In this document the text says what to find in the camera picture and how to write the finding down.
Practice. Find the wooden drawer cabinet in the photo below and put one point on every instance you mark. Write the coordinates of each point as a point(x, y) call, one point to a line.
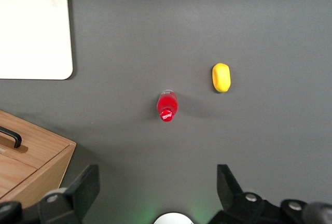
point(52, 156)

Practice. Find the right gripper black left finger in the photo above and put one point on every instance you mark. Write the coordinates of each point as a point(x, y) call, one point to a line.
point(83, 187)

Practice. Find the yellow lemon-shaped object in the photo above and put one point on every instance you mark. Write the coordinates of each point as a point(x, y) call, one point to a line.
point(221, 77)

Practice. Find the wooden drawer front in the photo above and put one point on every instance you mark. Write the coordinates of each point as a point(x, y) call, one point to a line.
point(39, 141)
point(13, 174)

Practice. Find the white rectangular tray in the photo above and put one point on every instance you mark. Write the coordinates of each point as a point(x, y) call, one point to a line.
point(33, 29)

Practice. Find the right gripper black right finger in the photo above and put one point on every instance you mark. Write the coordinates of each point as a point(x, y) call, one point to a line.
point(228, 190)

